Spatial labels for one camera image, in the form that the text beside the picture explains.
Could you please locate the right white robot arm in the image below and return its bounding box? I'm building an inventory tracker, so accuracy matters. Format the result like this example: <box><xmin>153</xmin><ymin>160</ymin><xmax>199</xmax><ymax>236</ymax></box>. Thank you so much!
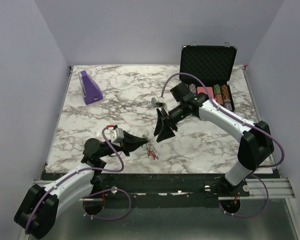
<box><xmin>153</xmin><ymin>83</ymin><xmax>274</xmax><ymax>196</ymax></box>

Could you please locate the black poker chip case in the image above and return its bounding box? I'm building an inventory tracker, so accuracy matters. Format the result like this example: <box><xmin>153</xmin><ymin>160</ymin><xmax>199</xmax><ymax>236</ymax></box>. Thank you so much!
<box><xmin>179</xmin><ymin>45</ymin><xmax>237</xmax><ymax>112</ymax></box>

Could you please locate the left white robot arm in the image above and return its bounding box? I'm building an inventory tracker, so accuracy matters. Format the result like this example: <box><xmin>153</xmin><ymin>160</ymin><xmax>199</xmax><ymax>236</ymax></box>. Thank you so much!
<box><xmin>13</xmin><ymin>125</ymin><xmax>149</xmax><ymax>240</ymax></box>

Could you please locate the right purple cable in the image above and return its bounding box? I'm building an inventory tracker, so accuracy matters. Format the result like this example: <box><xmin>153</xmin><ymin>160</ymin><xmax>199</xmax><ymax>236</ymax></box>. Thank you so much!
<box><xmin>161</xmin><ymin>72</ymin><xmax>286</xmax><ymax>218</ymax></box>

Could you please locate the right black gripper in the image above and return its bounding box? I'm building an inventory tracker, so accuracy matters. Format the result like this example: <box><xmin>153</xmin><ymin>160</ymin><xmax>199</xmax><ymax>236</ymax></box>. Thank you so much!
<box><xmin>153</xmin><ymin>102</ymin><xmax>188</xmax><ymax>143</ymax></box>

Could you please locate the red keyring with keys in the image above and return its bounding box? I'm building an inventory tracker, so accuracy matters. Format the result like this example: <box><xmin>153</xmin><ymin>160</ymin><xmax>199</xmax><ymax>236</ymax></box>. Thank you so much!
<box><xmin>141</xmin><ymin>134</ymin><xmax>159</xmax><ymax>160</ymax></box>

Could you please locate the purple cable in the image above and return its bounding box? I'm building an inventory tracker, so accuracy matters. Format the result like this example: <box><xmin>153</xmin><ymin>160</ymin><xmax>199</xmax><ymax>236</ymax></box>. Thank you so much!
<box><xmin>24</xmin><ymin>124</ymin><xmax>132</xmax><ymax>236</ymax></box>
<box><xmin>161</xmin><ymin>72</ymin><xmax>286</xmax><ymax>218</ymax></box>

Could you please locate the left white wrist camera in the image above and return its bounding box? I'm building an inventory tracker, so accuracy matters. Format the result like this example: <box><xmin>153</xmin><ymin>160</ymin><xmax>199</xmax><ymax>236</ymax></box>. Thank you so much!
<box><xmin>107</xmin><ymin>124</ymin><xmax>124</xmax><ymax>144</ymax></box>

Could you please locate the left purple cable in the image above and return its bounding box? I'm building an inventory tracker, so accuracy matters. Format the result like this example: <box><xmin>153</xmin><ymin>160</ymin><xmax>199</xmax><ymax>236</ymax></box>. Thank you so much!
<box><xmin>24</xmin><ymin>124</ymin><xmax>132</xmax><ymax>236</ymax></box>

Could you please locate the pink playing card deck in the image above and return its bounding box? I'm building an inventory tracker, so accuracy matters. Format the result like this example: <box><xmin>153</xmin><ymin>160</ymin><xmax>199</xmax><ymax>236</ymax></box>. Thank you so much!
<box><xmin>196</xmin><ymin>86</ymin><xmax>214</xmax><ymax>97</ymax></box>

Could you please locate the purple wedge-shaped box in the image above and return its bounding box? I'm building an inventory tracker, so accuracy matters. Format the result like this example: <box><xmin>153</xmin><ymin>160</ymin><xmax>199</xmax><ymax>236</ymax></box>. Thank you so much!
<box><xmin>78</xmin><ymin>70</ymin><xmax>103</xmax><ymax>105</ymax></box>

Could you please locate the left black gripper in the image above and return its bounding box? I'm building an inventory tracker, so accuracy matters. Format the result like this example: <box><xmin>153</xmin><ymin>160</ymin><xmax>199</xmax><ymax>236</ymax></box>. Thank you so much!
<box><xmin>98</xmin><ymin>130</ymin><xmax>149</xmax><ymax>158</ymax></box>

